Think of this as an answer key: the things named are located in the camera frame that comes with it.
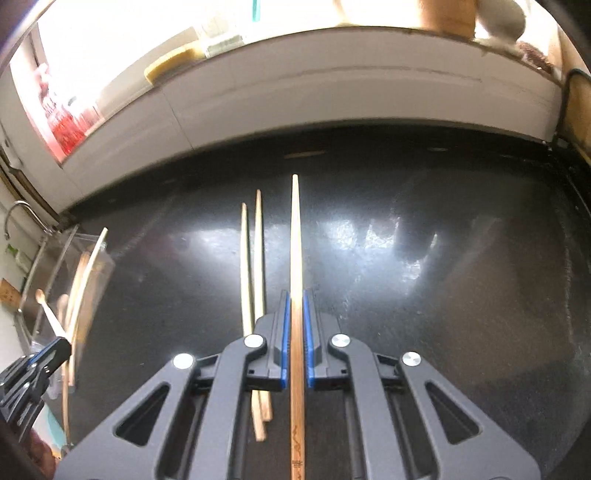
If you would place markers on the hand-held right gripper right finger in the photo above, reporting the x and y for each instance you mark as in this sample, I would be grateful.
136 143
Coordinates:
309 341

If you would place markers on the person's left hand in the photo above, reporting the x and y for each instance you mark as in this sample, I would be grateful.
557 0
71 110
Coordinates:
41 450

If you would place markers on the red detergent pouch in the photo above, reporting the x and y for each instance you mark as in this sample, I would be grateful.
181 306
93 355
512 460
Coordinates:
64 120

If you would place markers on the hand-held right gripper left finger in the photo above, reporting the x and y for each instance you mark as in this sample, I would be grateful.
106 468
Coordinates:
285 341

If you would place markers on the chrome faucet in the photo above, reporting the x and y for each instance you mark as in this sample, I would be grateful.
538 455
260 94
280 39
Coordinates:
21 207

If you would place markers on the white round vessel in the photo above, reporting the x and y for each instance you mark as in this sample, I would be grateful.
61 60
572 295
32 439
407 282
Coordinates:
503 18

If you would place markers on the brown woven item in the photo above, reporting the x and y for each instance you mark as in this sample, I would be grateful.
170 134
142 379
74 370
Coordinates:
535 56

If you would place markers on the wooden chopstick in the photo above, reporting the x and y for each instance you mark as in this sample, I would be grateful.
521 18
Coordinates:
259 258
296 258
79 281
246 267
48 311
92 263

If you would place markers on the yellow sponge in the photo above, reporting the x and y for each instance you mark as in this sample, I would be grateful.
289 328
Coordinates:
173 62

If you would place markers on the wooden board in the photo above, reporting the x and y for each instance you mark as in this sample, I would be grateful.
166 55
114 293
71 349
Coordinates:
445 16

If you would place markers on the clear plastic tray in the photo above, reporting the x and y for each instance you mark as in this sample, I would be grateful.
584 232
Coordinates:
99 277

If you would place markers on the stainless steel sink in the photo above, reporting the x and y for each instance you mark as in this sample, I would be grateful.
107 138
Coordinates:
27 321

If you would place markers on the green pump soap bottle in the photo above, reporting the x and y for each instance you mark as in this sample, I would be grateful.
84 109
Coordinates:
13 256

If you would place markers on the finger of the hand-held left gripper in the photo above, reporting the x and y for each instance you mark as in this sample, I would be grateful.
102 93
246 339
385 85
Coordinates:
23 385
53 353

